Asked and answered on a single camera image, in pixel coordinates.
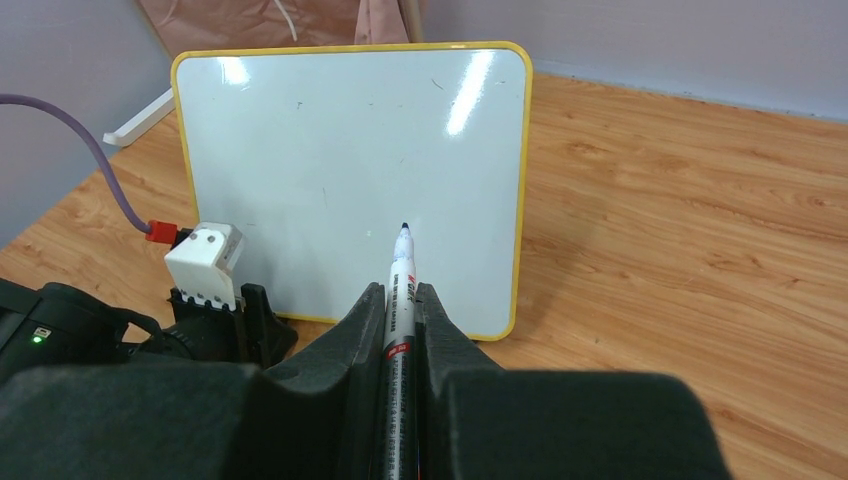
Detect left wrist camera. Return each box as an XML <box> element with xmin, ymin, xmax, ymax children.
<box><xmin>164</xmin><ymin>222</ymin><xmax>245</xmax><ymax>311</ymax></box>

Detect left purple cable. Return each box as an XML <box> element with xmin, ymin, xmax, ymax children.
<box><xmin>0</xmin><ymin>93</ymin><xmax>180</xmax><ymax>246</ymax></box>

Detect pink drawstring shorts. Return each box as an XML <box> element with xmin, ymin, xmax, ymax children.
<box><xmin>138</xmin><ymin>0</ymin><xmax>409</xmax><ymax>57</ymax></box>

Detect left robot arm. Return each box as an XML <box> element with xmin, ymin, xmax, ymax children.
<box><xmin>1</xmin><ymin>280</ymin><xmax>298</xmax><ymax>383</ymax></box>

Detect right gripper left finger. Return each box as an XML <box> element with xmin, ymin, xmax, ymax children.
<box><xmin>1</xmin><ymin>283</ymin><xmax>385</xmax><ymax>479</ymax></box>

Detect yellow framed whiteboard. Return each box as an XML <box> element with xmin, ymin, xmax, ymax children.
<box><xmin>171</xmin><ymin>41</ymin><xmax>533</xmax><ymax>341</ymax></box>

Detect white blue whiteboard marker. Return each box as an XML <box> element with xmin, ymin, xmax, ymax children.
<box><xmin>375</xmin><ymin>223</ymin><xmax>418</xmax><ymax>479</ymax></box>

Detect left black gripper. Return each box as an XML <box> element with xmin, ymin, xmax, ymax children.
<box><xmin>155</xmin><ymin>283</ymin><xmax>298</xmax><ymax>368</ymax></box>

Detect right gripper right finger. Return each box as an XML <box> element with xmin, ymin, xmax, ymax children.
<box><xmin>416</xmin><ymin>283</ymin><xmax>730</xmax><ymax>479</ymax></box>

